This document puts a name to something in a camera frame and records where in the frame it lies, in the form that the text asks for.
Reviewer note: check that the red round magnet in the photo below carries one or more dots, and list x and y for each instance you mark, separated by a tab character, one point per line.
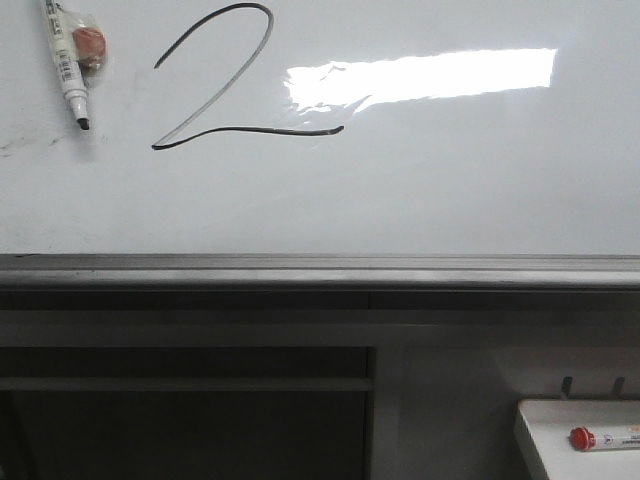
90	41

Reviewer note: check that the white black-tipped whiteboard marker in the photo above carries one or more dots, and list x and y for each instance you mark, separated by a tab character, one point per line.
65	60

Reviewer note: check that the white marker tray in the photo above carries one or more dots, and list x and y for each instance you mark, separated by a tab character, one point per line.
542	430

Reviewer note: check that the red-capped white marker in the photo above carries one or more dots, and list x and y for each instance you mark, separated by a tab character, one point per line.
584	439

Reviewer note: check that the left metal tray hook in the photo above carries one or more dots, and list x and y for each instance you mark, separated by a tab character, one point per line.
566	385

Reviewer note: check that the white whiteboard with metal frame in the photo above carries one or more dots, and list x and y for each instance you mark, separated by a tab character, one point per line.
369	144

